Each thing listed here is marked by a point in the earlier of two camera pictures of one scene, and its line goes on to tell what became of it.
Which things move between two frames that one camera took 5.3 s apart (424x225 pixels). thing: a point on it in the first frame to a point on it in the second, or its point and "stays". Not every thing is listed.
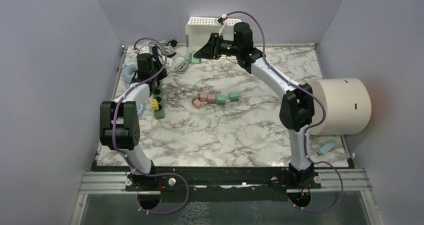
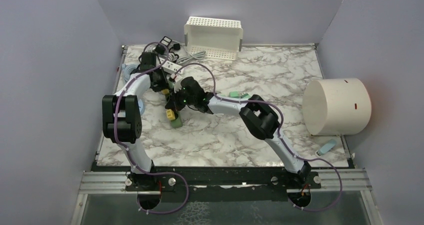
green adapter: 193,60 to 245,96
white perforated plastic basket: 198,30 stays
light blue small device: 329,145 stays
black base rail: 222,183 stays
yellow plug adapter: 154,104 to 170,114
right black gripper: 211,50 to 173,104
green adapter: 234,96 stays
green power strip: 157,94 to 176,123
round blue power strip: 141,110 stays
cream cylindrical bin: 348,104 stays
